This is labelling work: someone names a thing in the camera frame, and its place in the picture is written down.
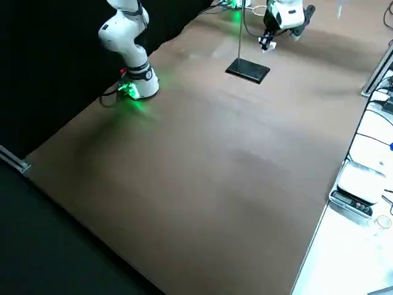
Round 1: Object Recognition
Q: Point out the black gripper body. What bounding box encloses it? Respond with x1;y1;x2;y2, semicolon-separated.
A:
263;2;279;31

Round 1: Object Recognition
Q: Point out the silver digital scale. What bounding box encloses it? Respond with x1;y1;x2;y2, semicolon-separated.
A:
328;159;388;221

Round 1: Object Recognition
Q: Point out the small glass beaker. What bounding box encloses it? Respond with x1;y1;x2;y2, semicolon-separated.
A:
374;214;393;230

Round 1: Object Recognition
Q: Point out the white side table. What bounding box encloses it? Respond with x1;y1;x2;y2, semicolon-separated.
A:
290;69;393;295

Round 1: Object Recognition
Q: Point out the black cable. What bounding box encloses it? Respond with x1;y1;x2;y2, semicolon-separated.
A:
348;78;393;163
99;87;128;108
196;0;237;16
382;0;393;28

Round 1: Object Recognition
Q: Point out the aluminium frame rail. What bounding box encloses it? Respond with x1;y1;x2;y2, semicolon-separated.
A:
0;144;32;178
360;42;393;98

